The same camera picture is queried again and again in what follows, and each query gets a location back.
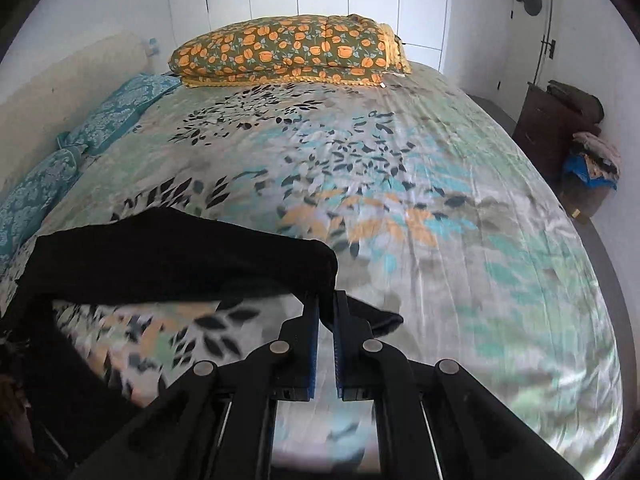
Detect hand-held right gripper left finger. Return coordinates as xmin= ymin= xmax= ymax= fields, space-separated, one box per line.
xmin=65 ymin=290 xmax=321 ymax=480

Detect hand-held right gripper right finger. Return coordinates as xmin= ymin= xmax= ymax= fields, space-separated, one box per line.
xmin=333 ymin=290 xmax=587 ymax=480

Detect black pants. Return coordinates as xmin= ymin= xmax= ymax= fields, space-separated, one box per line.
xmin=0 ymin=208 xmax=405 ymax=467

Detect floral leaf print bedsheet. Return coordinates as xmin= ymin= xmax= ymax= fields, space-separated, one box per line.
xmin=0 ymin=62 xmax=624 ymax=480

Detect yellow patterned pillow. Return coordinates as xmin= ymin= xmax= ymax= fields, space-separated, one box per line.
xmin=169 ymin=14 xmax=412 ymax=89

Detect teal floral pillow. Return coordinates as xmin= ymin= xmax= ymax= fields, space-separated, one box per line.
xmin=0 ymin=147 xmax=89 ymax=264
xmin=56 ymin=72 xmax=184 ymax=157

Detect pile of clothes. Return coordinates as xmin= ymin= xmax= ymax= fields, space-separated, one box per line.
xmin=561 ymin=131 xmax=623 ymax=192

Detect olive brown bag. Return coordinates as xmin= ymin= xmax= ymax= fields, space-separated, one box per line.
xmin=545 ymin=80 xmax=605 ymax=124

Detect beige headboard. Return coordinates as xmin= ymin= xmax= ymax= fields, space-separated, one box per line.
xmin=0 ymin=32 xmax=154 ymax=187

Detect white door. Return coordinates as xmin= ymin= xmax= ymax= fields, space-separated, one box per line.
xmin=537 ymin=0 xmax=632 ymax=126

